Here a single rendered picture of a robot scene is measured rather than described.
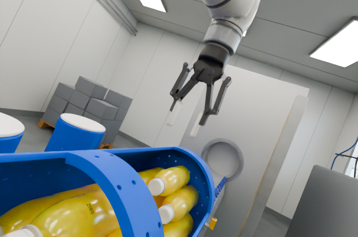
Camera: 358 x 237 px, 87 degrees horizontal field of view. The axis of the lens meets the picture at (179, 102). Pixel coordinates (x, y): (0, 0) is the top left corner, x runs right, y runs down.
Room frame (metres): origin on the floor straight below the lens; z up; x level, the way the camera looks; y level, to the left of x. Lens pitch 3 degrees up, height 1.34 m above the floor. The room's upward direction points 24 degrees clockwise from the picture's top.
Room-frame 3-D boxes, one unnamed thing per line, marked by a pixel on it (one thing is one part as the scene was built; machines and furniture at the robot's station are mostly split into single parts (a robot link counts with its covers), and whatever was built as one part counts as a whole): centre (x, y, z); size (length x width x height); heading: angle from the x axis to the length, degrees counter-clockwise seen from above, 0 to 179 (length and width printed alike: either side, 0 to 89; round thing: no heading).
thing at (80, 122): (1.22, 0.51, 1.03); 0.28 x 0.28 x 0.01
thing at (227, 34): (0.48, -0.04, 1.56); 0.09 x 0.09 x 0.06
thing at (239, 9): (0.47, -0.03, 1.67); 0.13 x 0.11 x 0.16; 135
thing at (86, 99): (3.89, 1.62, 0.59); 1.20 x 0.80 x 1.19; 76
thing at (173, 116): (0.50, 0.00, 1.33); 0.03 x 0.01 x 0.07; 157
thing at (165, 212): (0.47, -0.08, 1.10); 0.04 x 0.02 x 0.04; 64
